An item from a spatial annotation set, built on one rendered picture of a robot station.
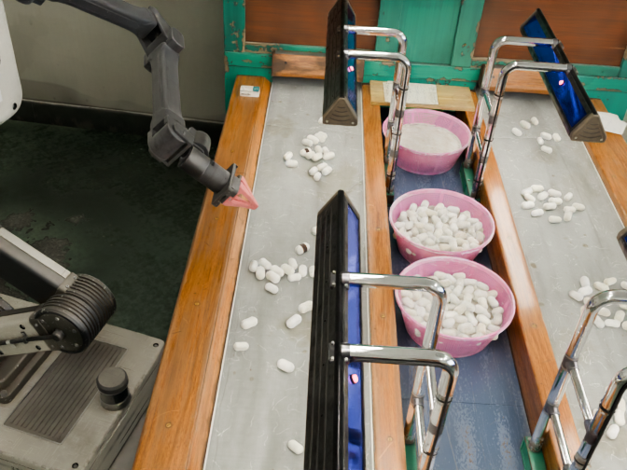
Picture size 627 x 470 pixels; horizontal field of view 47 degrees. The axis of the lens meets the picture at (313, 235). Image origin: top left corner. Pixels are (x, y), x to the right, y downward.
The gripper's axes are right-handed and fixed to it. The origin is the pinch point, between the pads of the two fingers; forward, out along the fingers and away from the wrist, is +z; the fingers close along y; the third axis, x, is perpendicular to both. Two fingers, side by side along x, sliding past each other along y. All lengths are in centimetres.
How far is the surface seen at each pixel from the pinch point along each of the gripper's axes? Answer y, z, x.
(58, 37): 173, -56, 98
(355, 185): 29.3, 27.3, -5.8
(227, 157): 35.3, -2.0, 14.8
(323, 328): -59, -1, -27
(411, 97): 75, 39, -20
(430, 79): 87, 44, -25
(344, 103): 8.7, 0.3, -30.0
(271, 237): 4.3, 10.9, 7.4
